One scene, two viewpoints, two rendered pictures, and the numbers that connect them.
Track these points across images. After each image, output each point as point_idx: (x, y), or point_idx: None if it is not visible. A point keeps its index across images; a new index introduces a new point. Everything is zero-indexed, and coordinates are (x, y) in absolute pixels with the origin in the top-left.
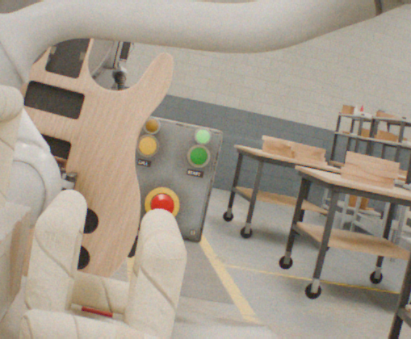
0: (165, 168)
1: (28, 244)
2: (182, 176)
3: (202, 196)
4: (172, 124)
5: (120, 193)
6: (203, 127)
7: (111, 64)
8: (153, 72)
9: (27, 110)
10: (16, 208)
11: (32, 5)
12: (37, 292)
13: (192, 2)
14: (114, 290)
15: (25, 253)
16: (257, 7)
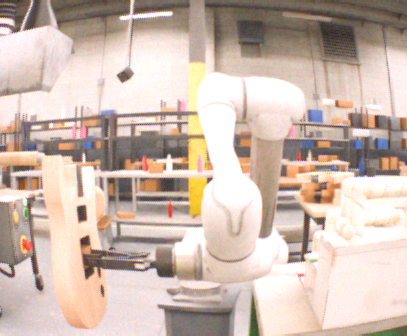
0: (20, 225)
1: (96, 298)
2: (24, 226)
3: (29, 232)
4: (17, 201)
5: (99, 249)
6: (21, 197)
7: None
8: (92, 179)
9: (79, 225)
10: None
11: (233, 165)
12: None
13: (228, 145)
14: None
15: (97, 304)
16: (229, 141)
